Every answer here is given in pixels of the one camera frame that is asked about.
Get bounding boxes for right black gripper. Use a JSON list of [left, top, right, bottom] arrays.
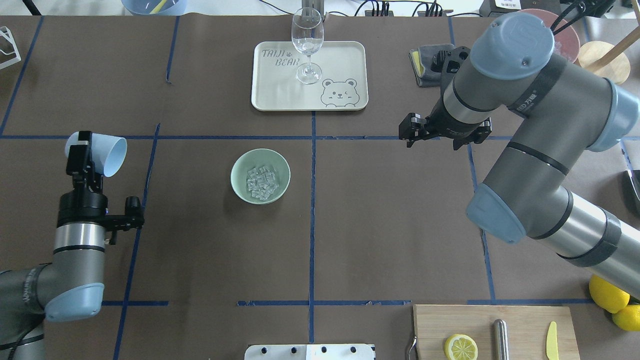
[[398, 100, 492, 150]]

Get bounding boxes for wooden cutting board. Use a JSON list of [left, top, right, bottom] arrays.
[[413, 304, 581, 360]]

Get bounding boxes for green bowl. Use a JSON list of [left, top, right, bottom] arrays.
[[230, 148, 291, 205]]

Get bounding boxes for yellow plastic knife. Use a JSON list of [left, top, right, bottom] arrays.
[[545, 321, 560, 360]]

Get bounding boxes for pink bowl with ice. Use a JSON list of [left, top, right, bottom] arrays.
[[519, 8, 581, 63]]

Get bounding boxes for half lemon slice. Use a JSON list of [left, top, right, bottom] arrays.
[[443, 333, 479, 360]]

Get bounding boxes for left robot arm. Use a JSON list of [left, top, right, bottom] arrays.
[[0, 130, 146, 360]]

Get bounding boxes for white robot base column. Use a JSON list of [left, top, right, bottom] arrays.
[[244, 343, 377, 360]]

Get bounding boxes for wine glass on tray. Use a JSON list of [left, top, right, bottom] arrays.
[[291, 6, 325, 85]]

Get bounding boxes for ice cubes in bowl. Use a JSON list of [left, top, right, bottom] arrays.
[[246, 165, 280, 201]]

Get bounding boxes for light blue plastic cup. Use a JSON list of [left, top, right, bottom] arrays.
[[64, 132, 128, 177]]

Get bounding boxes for cream bear tray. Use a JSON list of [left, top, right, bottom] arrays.
[[251, 41, 369, 112]]

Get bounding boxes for wooden paper towel stand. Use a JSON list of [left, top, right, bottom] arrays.
[[576, 26, 640, 85]]

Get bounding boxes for steel knife handle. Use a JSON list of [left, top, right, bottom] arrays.
[[493, 319, 510, 360]]

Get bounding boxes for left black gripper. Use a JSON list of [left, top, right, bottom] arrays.
[[56, 131, 146, 246]]

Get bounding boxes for grey folded cloth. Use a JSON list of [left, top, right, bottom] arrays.
[[408, 43, 455, 88]]

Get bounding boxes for blue bowl with fork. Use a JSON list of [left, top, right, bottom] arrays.
[[121, 0, 189, 16]]

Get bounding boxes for yellow lemon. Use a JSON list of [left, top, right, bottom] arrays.
[[611, 304, 640, 332], [589, 275, 631, 314]]

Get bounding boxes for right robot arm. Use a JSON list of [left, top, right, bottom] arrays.
[[398, 11, 640, 297]]

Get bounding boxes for white wire cup rack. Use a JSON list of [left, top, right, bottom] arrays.
[[0, 26, 22, 69]]

